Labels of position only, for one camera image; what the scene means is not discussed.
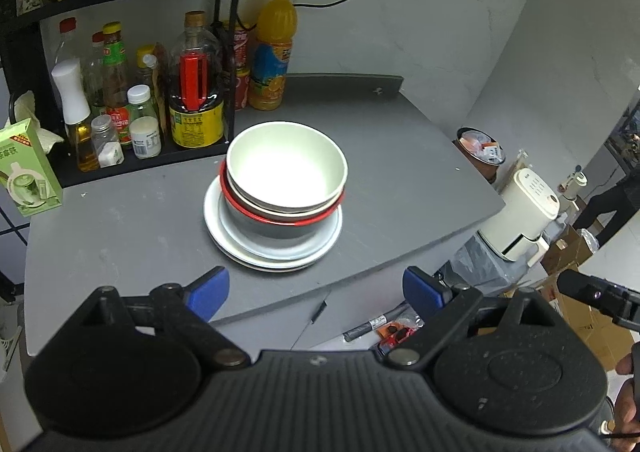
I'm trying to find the orange juice bottle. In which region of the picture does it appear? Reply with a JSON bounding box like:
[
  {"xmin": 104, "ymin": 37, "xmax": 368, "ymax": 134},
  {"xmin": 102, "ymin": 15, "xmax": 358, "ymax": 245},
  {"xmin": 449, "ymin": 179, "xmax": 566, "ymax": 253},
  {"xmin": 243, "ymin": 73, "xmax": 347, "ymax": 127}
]
[{"xmin": 248, "ymin": 0, "xmax": 299, "ymax": 112}]

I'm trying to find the yellow-cap squeeze bottle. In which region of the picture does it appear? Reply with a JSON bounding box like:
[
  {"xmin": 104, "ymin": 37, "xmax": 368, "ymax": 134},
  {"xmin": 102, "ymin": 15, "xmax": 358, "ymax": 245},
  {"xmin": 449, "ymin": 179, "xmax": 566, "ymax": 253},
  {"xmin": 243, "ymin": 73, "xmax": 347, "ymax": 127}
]
[{"xmin": 135, "ymin": 46, "xmax": 169, "ymax": 134}]

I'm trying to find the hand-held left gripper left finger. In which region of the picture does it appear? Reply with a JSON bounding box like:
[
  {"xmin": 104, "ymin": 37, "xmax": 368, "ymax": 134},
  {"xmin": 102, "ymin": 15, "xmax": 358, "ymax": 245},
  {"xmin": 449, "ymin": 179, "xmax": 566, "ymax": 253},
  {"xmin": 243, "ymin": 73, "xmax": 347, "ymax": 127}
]
[{"xmin": 70, "ymin": 267, "xmax": 251, "ymax": 368}]

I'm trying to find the pale green bowl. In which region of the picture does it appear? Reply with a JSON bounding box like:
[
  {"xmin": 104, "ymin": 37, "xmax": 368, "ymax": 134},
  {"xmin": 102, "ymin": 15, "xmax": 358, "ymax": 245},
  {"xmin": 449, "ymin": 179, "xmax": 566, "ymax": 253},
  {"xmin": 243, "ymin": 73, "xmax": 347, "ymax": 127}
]
[{"xmin": 226, "ymin": 121, "xmax": 348, "ymax": 211}]

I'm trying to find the green-label sauce bottle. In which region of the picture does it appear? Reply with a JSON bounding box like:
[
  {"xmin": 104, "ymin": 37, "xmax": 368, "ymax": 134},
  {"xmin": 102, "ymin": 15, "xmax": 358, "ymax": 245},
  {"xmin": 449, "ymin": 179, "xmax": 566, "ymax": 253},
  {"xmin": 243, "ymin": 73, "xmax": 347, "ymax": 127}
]
[{"xmin": 101, "ymin": 21, "xmax": 133, "ymax": 134}]

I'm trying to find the small white figurine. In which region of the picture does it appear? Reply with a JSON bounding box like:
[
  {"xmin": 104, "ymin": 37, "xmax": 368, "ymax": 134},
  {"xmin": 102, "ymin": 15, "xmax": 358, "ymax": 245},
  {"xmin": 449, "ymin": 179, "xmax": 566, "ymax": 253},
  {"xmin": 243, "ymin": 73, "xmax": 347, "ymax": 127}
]
[{"xmin": 559, "ymin": 165, "xmax": 589, "ymax": 201}]

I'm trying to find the small white plate blue print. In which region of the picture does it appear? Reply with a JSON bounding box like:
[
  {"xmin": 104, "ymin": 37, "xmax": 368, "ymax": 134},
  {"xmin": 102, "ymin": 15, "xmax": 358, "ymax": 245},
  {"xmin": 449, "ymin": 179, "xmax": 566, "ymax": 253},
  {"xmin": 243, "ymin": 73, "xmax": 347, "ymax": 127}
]
[{"xmin": 218, "ymin": 187, "xmax": 344, "ymax": 259}]

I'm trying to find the cardboard box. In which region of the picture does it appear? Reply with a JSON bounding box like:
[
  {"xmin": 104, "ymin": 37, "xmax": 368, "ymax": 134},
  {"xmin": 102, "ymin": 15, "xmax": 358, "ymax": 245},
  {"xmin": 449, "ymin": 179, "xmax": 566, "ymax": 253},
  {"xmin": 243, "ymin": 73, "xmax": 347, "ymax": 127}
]
[
  {"xmin": 541, "ymin": 225, "xmax": 609, "ymax": 279},
  {"xmin": 554, "ymin": 282, "xmax": 638, "ymax": 373}
]

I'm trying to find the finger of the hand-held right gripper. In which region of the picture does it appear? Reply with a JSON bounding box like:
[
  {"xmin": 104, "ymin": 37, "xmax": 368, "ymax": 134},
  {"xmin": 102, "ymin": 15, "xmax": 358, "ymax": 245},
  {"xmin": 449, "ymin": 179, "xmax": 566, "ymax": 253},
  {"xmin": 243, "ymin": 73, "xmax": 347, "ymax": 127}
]
[{"xmin": 557, "ymin": 269, "xmax": 640, "ymax": 332}]

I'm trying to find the gold-rimmed white plate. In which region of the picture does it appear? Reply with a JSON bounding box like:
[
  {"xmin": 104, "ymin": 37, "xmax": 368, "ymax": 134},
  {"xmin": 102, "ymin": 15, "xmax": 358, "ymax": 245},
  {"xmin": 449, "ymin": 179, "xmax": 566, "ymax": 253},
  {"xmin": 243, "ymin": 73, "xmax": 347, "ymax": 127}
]
[{"xmin": 203, "ymin": 176, "xmax": 341, "ymax": 274}]

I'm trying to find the oil bottle white spray top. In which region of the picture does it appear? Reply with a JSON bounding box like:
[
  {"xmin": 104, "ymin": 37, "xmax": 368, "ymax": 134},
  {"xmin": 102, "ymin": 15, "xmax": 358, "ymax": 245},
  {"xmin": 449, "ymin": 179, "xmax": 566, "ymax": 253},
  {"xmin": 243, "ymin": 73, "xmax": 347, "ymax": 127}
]
[{"xmin": 51, "ymin": 58, "xmax": 101, "ymax": 172}]

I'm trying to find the crumpled white paper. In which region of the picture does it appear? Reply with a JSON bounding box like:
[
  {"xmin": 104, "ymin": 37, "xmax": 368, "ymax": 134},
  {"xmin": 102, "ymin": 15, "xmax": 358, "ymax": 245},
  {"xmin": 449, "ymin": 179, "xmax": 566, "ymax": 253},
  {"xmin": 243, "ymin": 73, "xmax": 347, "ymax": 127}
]
[{"xmin": 9, "ymin": 90, "xmax": 67, "ymax": 157}]

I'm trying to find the clear bottle red cap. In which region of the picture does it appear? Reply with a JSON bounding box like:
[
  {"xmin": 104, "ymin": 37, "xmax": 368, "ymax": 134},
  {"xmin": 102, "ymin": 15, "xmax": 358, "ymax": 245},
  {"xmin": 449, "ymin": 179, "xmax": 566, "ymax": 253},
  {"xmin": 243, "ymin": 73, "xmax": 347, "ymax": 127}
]
[{"xmin": 54, "ymin": 17, "xmax": 85, "ymax": 64}]

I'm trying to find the large clear plastic bag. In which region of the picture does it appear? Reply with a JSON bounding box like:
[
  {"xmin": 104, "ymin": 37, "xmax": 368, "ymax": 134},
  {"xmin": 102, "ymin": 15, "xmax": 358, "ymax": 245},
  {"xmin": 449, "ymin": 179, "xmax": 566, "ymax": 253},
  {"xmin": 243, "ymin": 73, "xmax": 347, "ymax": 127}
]
[{"xmin": 446, "ymin": 231, "xmax": 532, "ymax": 299}]

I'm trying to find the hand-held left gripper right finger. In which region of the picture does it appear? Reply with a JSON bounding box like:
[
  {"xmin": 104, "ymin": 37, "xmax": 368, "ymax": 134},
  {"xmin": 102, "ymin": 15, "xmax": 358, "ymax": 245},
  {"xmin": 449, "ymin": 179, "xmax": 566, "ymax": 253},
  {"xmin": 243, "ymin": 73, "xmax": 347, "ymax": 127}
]
[{"xmin": 387, "ymin": 266, "xmax": 568, "ymax": 367}]

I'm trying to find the person's right hand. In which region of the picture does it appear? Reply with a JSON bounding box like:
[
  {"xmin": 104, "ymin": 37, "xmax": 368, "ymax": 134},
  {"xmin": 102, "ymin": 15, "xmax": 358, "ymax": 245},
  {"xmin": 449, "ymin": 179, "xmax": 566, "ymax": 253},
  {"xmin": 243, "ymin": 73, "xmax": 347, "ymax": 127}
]
[{"xmin": 614, "ymin": 353, "xmax": 640, "ymax": 434}]

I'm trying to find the white-lid jar white label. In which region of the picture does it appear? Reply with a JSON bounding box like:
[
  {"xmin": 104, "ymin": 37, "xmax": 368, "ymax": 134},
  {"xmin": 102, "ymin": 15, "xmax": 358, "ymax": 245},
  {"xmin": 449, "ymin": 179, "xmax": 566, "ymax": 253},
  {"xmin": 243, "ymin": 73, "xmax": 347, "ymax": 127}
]
[{"xmin": 126, "ymin": 84, "xmax": 163, "ymax": 159}]

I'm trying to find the red snack packet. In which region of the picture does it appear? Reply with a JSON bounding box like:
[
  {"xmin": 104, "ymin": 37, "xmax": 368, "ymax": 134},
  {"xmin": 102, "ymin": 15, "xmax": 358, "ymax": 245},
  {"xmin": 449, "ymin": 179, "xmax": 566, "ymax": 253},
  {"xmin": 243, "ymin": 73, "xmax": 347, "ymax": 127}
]
[{"xmin": 376, "ymin": 318, "xmax": 420, "ymax": 346}]

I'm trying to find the red bowl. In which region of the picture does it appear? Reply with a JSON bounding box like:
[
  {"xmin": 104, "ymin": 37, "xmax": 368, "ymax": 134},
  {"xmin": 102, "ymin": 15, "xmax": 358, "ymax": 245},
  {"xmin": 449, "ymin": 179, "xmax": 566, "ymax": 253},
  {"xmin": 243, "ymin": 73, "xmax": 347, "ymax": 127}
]
[{"xmin": 217, "ymin": 159, "xmax": 347, "ymax": 226}]

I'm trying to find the black marker pen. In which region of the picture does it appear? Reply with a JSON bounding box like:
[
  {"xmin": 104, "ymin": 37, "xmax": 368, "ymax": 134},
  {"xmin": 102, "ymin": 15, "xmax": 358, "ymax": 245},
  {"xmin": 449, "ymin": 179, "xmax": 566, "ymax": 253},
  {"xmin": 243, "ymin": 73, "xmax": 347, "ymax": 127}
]
[{"xmin": 344, "ymin": 313, "xmax": 397, "ymax": 341}]

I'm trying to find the cream air fryer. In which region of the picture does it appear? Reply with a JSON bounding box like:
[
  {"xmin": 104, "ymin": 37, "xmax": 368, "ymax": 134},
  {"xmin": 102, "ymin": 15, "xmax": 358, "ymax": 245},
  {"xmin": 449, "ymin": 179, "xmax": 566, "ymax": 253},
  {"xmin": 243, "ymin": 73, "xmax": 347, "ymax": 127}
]
[{"xmin": 476, "ymin": 168, "xmax": 561, "ymax": 263}]

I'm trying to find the brown trash bin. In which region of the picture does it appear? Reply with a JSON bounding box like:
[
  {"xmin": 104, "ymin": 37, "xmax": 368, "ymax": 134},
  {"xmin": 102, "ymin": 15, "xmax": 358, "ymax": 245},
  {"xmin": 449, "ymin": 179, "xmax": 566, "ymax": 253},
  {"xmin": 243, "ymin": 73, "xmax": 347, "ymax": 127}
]
[{"xmin": 456, "ymin": 127, "xmax": 506, "ymax": 184}]

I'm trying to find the soy sauce bottle red handle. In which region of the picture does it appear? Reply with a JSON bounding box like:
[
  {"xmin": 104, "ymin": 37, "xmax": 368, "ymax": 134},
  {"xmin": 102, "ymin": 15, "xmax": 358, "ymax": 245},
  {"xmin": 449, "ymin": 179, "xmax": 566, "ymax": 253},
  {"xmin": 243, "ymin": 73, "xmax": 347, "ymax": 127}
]
[{"xmin": 167, "ymin": 11, "xmax": 226, "ymax": 149}]

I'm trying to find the small glass jar silver lid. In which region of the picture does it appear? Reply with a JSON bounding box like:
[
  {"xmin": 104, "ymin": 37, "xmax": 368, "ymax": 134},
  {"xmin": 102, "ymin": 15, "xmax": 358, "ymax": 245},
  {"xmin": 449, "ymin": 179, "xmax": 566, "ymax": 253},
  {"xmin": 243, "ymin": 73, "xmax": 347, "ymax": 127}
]
[{"xmin": 91, "ymin": 114, "xmax": 125, "ymax": 168}]

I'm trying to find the green drink carton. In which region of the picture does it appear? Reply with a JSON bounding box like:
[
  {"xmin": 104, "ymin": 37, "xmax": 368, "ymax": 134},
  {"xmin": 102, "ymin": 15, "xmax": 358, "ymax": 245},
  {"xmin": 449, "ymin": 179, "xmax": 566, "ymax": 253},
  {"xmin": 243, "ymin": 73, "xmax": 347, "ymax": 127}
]
[{"xmin": 0, "ymin": 117, "xmax": 65, "ymax": 218}]

